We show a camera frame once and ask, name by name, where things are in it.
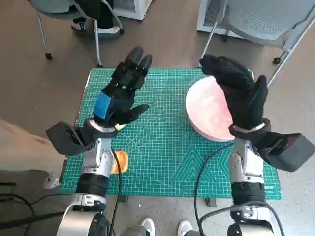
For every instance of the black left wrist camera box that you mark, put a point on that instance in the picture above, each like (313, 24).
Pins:
(61, 140)

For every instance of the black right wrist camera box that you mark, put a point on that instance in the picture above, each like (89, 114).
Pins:
(288, 152)

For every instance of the grey chair with person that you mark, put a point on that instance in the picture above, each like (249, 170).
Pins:
(97, 41)

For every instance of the person in beige trousers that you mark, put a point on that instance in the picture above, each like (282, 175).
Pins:
(19, 147)

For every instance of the pink bowl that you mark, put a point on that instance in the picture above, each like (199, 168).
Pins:
(206, 108)

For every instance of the rectangular toy bread loaf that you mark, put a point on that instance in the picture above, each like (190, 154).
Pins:
(121, 162)

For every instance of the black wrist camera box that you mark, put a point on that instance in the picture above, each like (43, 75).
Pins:
(288, 152)
(61, 140)

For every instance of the white shoe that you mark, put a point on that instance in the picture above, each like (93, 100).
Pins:
(148, 227)
(184, 228)

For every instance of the black table bracket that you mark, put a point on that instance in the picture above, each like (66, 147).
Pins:
(211, 202)
(123, 198)

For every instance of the empty grey mesh chair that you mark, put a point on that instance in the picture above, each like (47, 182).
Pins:
(258, 19)

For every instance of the person in black trousers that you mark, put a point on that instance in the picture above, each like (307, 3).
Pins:
(103, 14)

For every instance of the green cutting mat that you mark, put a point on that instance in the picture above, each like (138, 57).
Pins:
(160, 147)

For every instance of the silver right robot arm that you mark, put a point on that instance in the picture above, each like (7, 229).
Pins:
(243, 162)

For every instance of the long black stand leg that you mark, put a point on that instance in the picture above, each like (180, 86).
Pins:
(29, 220)

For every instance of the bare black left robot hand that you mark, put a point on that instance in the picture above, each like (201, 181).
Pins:
(104, 105)

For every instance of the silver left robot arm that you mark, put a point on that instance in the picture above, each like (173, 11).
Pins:
(96, 157)

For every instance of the large white mesh cabinet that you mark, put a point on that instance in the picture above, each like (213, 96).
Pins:
(204, 22)

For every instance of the round toy bread bun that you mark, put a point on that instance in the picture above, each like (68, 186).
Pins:
(120, 127)

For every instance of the small white mesh cabinet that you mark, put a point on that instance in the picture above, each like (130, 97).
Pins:
(139, 9)

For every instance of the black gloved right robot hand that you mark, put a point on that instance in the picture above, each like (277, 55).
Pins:
(241, 93)

